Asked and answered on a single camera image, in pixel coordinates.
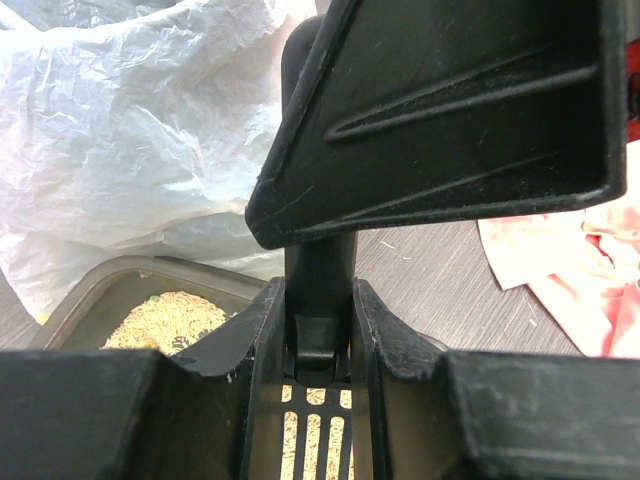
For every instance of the black litter scoop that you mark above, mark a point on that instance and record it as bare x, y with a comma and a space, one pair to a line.
305, 316

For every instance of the pink cloth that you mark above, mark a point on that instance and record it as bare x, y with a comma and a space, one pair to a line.
583, 267

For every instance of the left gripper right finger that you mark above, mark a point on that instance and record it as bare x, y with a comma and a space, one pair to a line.
423, 413

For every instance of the grey plastic litter box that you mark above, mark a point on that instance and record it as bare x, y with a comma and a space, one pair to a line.
103, 298

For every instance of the bin with white bag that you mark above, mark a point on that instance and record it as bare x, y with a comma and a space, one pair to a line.
134, 128

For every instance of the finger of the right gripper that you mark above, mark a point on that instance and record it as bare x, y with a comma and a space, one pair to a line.
416, 112

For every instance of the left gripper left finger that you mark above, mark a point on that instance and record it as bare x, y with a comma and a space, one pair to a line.
211, 412

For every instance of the beige cat litter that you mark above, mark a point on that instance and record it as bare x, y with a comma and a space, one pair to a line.
171, 322

